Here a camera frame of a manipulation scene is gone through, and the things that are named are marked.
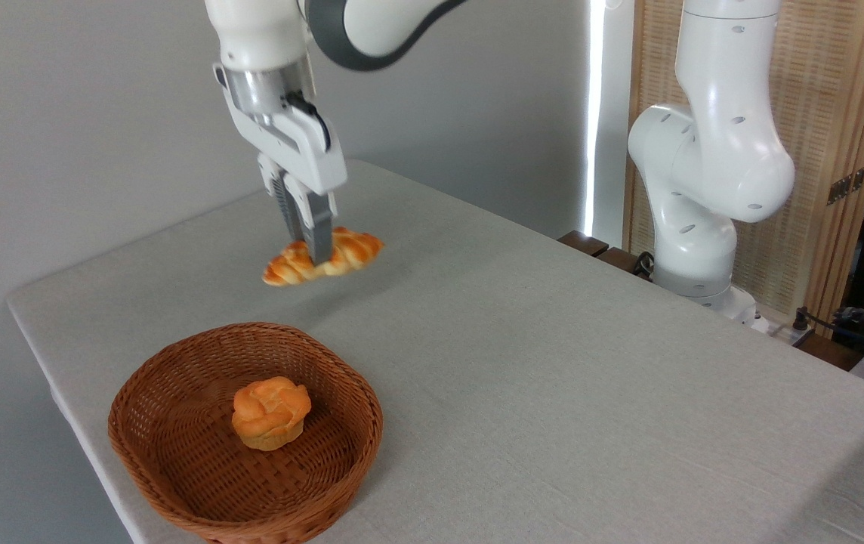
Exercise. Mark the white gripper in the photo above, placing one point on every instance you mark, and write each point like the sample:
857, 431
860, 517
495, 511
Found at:
307, 155

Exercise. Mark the braided golden bread loaf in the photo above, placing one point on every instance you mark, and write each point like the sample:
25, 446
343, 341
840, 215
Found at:
353, 249

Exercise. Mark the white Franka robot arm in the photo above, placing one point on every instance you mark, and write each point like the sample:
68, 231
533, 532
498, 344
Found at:
719, 151

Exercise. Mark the round golden muffin bread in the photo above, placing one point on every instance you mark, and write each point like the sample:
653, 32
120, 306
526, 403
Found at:
270, 412

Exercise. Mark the brown wicker basket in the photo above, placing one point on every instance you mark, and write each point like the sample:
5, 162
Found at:
175, 453

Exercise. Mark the grey tablecloth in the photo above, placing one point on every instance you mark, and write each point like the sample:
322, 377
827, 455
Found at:
590, 393

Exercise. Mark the black screen hinge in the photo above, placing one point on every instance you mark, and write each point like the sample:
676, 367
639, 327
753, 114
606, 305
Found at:
851, 181

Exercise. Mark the dark wooden table frame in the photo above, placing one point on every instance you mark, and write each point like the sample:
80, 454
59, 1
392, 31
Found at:
590, 245

